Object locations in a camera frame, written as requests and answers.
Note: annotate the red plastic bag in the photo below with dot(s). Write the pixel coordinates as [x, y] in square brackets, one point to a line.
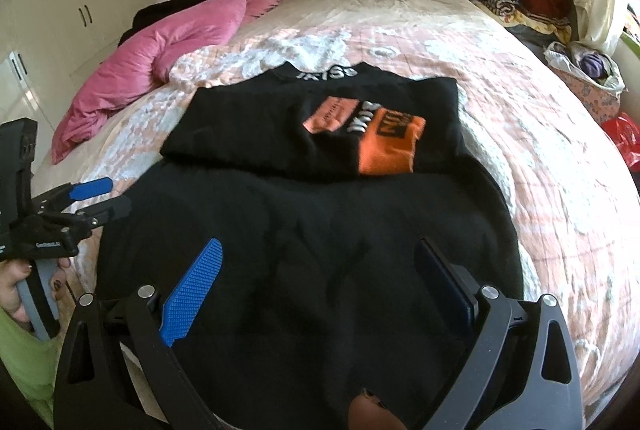
[625, 140]

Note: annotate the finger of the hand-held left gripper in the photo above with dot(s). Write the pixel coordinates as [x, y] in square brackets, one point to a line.
[112, 208]
[90, 189]

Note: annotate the pink duvet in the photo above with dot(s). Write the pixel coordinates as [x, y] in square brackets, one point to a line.
[165, 50]

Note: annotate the black garment with white trim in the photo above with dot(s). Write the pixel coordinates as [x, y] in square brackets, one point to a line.
[170, 10]

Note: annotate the bed with floral quilt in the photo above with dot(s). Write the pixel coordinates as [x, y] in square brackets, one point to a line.
[525, 135]

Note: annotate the floral fabric basket of clothes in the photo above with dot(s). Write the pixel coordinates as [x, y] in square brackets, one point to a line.
[595, 95]

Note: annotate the black printed sweater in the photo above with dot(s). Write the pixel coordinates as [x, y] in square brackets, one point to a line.
[310, 290]

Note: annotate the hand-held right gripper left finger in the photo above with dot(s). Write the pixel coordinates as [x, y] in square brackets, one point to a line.
[192, 292]

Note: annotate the person's left hand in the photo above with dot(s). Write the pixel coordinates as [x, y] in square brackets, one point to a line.
[12, 295]

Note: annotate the person's leg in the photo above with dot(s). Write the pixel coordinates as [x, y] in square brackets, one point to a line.
[372, 417]

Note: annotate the person's green sleeved forearm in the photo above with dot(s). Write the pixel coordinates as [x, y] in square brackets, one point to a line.
[25, 360]

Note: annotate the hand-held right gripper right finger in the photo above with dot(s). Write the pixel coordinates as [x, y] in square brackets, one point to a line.
[445, 280]

